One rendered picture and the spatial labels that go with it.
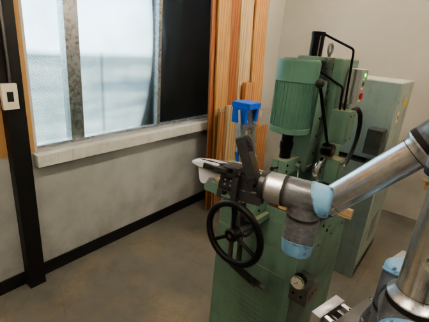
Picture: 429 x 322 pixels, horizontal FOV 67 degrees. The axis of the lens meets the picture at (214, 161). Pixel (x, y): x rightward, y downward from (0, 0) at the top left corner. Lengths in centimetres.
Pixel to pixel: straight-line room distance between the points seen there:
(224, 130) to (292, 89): 161
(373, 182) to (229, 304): 120
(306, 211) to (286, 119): 69
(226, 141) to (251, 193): 214
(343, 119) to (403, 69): 220
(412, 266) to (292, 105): 81
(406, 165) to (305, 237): 27
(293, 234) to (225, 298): 111
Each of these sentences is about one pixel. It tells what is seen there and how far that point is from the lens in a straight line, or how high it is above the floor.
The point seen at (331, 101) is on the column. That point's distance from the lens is 158.
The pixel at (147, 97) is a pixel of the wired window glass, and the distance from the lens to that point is 265.
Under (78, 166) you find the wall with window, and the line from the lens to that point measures 234.
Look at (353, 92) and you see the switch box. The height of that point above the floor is 137.
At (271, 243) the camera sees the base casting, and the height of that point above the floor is 73.
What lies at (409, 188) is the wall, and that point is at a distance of 388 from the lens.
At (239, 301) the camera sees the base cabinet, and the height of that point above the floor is 33.
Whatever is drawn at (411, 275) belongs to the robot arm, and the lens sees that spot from 80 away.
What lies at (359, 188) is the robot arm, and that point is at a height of 123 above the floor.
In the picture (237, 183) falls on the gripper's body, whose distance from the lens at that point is 79.
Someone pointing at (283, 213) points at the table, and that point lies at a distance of 140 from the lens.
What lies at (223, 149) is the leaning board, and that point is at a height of 65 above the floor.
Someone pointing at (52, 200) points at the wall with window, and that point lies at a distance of 233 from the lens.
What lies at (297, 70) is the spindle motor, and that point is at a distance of 136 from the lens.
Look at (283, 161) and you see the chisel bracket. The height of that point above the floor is 107.
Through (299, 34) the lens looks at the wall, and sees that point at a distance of 404.
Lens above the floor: 153
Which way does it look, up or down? 20 degrees down
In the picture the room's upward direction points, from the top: 5 degrees clockwise
